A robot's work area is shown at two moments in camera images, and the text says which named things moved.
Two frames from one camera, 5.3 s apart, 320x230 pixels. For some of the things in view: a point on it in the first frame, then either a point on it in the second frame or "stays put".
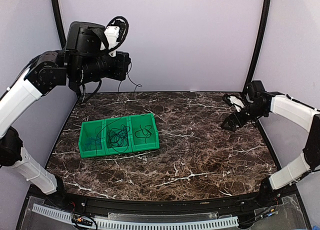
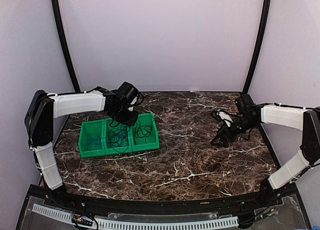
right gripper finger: (229, 124) -> (220, 141)
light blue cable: (91, 145) stays put
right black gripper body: (254, 113) -> (245, 125)
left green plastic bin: (92, 140) stays put
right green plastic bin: (144, 132) stays put
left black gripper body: (92, 68) -> (123, 117)
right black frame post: (267, 2) stays put
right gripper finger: (232, 119) -> (223, 135)
